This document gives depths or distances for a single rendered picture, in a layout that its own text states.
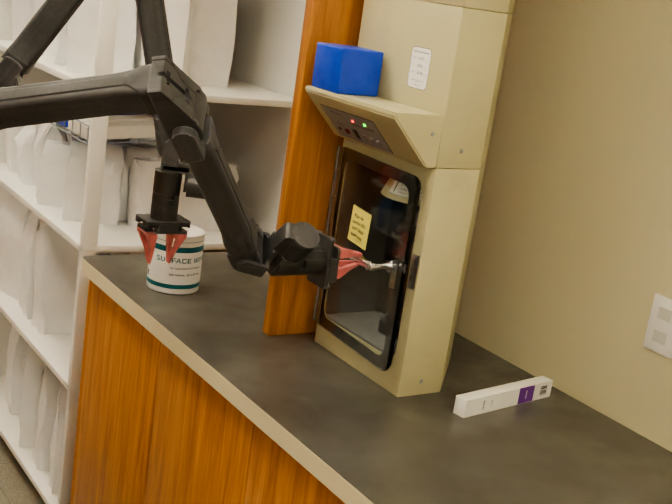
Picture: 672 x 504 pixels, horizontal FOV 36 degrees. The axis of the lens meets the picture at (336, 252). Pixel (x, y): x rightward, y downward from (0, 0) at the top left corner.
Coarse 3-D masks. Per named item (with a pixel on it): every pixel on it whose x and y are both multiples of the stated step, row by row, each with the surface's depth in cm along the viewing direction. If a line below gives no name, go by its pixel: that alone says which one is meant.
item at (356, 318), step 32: (352, 160) 217; (352, 192) 217; (384, 192) 206; (416, 192) 197; (384, 224) 206; (384, 256) 206; (352, 288) 217; (384, 288) 206; (320, 320) 229; (352, 320) 217; (384, 320) 206; (384, 352) 206
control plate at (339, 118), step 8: (320, 104) 212; (328, 112) 212; (336, 112) 209; (344, 112) 205; (336, 120) 212; (344, 120) 209; (360, 120) 202; (368, 120) 198; (336, 128) 216; (344, 128) 212; (352, 128) 209; (360, 128) 205; (368, 128) 202; (376, 128) 198; (352, 136) 212; (360, 136) 209; (368, 136) 205; (376, 136) 202; (368, 144) 209; (376, 144) 205; (384, 144) 202; (392, 152) 202
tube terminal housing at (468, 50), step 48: (384, 0) 209; (384, 48) 209; (432, 48) 197; (480, 48) 194; (384, 96) 210; (432, 96) 197; (480, 96) 197; (480, 144) 201; (432, 192) 198; (432, 240) 201; (432, 288) 205; (432, 336) 209; (384, 384) 212; (432, 384) 212
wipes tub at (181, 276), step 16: (160, 240) 248; (192, 240) 249; (160, 256) 249; (176, 256) 248; (192, 256) 250; (160, 272) 250; (176, 272) 250; (192, 272) 252; (160, 288) 251; (176, 288) 251; (192, 288) 254
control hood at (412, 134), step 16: (320, 96) 209; (336, 96) 203; (352, 96) 204; (368, 96) 209; (320, 112) 216; (352, 112) 202; (368, 112) 196; (384, 112) 190; (400, 112) 189; (416, 112) 193; (384, 128) 196; (400, 128) 190; (416, 128) 191; (432, 128) 193; (400, 144) 196; (416, 144) 192; (432, 144) 194; (416, 160) 196; (432, 160) 195
